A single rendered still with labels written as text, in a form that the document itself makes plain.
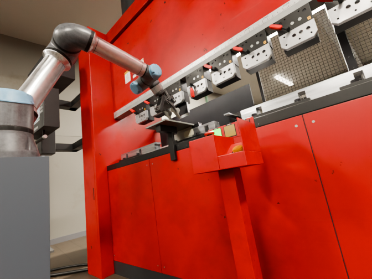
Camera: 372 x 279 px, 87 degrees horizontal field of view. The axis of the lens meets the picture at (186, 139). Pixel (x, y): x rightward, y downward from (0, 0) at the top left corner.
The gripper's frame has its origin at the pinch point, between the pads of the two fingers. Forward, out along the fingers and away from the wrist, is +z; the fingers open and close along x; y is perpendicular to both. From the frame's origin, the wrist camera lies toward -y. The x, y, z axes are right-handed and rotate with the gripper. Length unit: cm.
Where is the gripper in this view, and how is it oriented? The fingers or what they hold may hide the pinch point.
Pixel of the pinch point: (175, 119)
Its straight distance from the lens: 131.2
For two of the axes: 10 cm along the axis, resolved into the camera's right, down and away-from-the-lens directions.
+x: -7.4, 2.4, 6.2
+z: 5.3, 7.8, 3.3
